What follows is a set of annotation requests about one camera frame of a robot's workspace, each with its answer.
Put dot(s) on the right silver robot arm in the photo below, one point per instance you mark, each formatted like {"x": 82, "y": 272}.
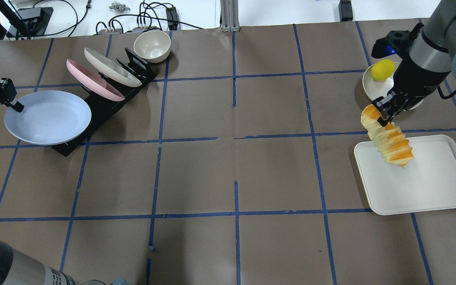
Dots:
{"x": 428, "y": 55}

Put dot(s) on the black power adapter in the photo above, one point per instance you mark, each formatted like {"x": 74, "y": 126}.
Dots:
{"x": 172, "y": 18}

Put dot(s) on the black device on table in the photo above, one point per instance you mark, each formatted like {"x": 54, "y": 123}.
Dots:
{"x": 345, "y": 10}

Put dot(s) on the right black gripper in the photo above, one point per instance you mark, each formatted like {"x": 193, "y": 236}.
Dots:
{"x": 417, "y": 83}

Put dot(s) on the cream plate in rack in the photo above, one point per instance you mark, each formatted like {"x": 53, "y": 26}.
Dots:
{"x": 111, "y": 69}

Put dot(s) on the blue plate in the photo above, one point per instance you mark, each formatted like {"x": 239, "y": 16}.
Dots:
{"x": 49, "y": 117}

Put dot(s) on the cream bowl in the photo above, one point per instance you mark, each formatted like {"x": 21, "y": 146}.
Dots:
{"x": 153, "y": 46}

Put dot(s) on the pink plate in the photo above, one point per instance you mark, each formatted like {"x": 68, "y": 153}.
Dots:
{"x": 93, "y": 81}

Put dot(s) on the aluminium frame post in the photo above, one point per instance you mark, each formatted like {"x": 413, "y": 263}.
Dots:
{"x": 229, "y": 16}

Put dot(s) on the cream plate under lemon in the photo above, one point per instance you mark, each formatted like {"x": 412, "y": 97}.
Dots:
{"x": 374, "y": 88}

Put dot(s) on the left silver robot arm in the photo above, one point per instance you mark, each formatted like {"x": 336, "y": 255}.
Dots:
{"x": 17, "y": 268}

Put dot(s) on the black dish rack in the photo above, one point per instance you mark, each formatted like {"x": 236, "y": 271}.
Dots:
{"x": 102, "y": 109}

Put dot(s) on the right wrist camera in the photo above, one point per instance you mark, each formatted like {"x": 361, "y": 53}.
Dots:
{"x": 396, "y": 42}

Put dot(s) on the cream rectangular tray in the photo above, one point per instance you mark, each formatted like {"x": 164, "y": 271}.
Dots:
{"x": 427, "y": 183}

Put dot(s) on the spiral bread roll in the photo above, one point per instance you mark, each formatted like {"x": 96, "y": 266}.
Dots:
{"x": 389, "y": 140}

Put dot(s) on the small metal clamp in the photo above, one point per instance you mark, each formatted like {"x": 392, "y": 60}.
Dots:
{"x": 119, "y": 7}

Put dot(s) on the yellow lemon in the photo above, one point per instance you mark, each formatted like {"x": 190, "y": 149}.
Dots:
{"x": 382, "y": 70}

